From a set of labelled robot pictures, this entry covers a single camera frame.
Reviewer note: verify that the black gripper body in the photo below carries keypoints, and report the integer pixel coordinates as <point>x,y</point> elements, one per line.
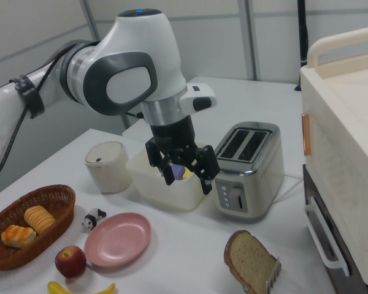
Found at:
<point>173,137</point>

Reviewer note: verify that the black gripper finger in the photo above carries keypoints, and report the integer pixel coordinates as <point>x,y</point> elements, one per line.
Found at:
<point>162,165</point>
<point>208,165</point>

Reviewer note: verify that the brown bread slice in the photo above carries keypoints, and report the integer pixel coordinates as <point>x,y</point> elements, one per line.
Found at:
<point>248,260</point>

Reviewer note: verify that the chrome and cream toaster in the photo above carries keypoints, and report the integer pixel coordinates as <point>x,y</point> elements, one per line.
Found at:
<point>263,183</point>

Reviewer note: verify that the long striped bread roll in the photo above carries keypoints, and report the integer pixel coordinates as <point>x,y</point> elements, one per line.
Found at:
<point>40,219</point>

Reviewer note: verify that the short orange glazed bread roll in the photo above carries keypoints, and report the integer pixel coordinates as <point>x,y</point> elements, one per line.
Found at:
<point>18,236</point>

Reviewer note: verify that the purple foam cube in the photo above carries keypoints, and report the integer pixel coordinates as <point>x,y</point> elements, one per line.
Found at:
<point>179,171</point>

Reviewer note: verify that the yellow foam cube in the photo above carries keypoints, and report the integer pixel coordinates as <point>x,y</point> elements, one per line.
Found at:
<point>187,174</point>

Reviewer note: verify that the cream plastic container box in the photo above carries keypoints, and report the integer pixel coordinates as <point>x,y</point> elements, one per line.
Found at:
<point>171,196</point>

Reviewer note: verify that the cream lidded desktop bin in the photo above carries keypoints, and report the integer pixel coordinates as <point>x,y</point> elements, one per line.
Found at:
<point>108,171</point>

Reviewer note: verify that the pink plate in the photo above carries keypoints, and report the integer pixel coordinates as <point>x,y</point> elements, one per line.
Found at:
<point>118,240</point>

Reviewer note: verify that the panda figurine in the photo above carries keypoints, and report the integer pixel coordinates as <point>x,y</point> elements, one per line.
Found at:
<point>90,220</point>

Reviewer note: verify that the red apple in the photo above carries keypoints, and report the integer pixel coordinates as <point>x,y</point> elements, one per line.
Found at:
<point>70,261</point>

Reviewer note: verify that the cream plastic cabinet box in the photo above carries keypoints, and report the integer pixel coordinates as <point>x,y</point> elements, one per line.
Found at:
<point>349,122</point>

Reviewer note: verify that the yellow banana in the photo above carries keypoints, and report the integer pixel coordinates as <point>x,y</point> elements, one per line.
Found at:
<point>58,289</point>

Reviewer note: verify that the black background pole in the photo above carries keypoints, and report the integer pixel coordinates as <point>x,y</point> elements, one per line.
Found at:
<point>303,30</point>

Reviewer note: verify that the brown wicker basket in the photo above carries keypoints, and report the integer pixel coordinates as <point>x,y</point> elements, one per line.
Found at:
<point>6,260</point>

